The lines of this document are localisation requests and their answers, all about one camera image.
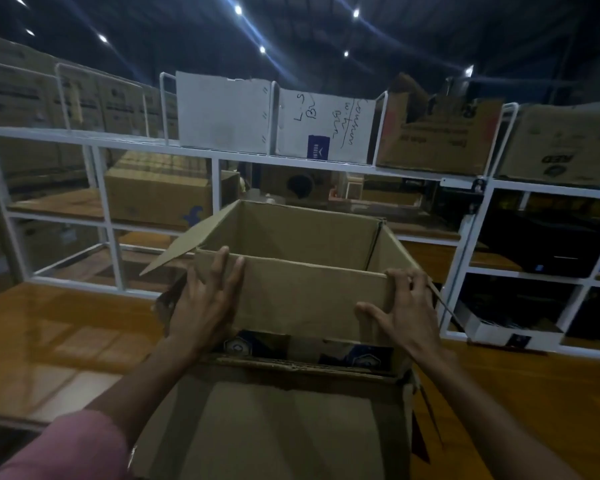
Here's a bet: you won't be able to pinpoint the person's left forearm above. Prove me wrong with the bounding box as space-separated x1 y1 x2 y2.
82 337 206 445

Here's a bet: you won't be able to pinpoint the dark blue printed packet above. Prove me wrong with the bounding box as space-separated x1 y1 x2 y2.
319 342 396 371
223 331 289 358

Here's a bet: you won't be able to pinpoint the brown box with blue print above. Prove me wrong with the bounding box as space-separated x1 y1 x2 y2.
104 154 242 231

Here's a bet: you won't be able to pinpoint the brown box with black circle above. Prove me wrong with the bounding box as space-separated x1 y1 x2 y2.
259 166 333 204

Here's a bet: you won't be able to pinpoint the plain white cardboard box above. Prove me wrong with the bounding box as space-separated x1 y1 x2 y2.
175 71 274 156

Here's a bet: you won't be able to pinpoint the person's right hand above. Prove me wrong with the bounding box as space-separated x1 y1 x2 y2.
355 267 444 357

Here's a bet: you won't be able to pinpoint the large black box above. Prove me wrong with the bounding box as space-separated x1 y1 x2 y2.
479 209 600 279

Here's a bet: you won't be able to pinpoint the white box with handwriting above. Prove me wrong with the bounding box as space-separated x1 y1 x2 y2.
275 87 379 165

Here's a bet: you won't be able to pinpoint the brown box with dark logo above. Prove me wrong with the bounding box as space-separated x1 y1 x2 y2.
496 104 600 189

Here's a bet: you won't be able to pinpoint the pink sleeve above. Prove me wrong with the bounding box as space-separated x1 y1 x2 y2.
0 410 133 480

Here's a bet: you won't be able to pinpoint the ceiling lights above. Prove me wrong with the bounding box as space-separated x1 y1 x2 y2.
11 0 477 78

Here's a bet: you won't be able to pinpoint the large brown cardboard box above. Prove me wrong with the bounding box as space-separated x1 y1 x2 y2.
129 340 443 480

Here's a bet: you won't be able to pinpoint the white metal shelf rack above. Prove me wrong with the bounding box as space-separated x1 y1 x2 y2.
0 60 487 301
437 102 600 356

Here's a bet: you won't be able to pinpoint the white tray box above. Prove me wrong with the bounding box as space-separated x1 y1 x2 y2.
451 294 567 352

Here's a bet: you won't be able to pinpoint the brown box with open flaps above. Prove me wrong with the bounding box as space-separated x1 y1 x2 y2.
376 73 504 176

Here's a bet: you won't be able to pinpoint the stack of brown cartons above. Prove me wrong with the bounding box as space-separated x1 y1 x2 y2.
0 32 178 295

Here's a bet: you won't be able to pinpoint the person's left hand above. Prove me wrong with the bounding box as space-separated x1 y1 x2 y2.
167 246 247 353

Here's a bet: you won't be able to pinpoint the person's right forearm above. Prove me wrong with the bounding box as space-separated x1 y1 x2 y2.
412 345 588 480

